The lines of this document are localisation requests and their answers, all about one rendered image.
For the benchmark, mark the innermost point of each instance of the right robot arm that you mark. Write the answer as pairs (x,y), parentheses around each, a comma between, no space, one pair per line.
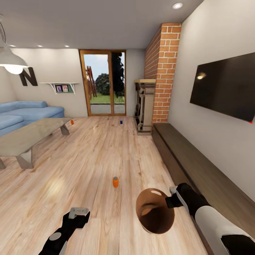
(223,236)

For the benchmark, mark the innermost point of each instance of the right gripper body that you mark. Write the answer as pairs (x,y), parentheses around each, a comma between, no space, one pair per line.
(171,202)

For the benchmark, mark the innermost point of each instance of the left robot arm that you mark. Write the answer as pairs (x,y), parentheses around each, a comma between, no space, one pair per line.
(57,242)

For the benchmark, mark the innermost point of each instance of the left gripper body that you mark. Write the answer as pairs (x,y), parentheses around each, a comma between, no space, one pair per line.
(77,222)

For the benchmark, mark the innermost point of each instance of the cabinet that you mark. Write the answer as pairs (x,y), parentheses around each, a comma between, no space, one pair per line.
(187,164)

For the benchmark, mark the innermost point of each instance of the room light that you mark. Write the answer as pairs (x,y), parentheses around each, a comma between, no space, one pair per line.
(9,58)

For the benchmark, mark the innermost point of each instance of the shelf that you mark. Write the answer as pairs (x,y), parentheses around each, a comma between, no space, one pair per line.
(70,87)

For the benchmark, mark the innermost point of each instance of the trash can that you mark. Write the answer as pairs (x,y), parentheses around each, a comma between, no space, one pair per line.
(153,213)

